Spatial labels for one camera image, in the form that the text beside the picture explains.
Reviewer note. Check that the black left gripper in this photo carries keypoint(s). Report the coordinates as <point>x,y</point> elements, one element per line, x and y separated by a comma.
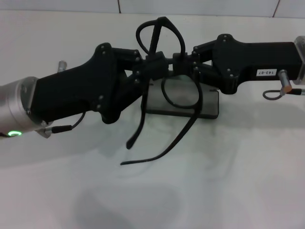
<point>71,95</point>

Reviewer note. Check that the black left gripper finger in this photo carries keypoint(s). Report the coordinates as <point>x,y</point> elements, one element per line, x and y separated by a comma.
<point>152,71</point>

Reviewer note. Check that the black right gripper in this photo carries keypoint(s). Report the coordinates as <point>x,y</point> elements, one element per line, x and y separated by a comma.
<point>250,59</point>

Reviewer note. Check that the silver connector stub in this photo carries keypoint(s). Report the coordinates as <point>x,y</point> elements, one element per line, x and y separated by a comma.
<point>62,65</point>
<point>284,80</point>

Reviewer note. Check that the silver left connector stub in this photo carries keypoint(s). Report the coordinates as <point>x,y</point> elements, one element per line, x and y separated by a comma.
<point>62,65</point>

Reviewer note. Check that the black glasses case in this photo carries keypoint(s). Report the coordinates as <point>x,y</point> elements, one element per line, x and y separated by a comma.
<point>207,107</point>

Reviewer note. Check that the silver right connector stub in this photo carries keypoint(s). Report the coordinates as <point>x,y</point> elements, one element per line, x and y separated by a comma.
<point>284,80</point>

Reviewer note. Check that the black thin-framed glasses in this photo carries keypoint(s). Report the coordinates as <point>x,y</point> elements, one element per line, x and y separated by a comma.
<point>143,112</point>

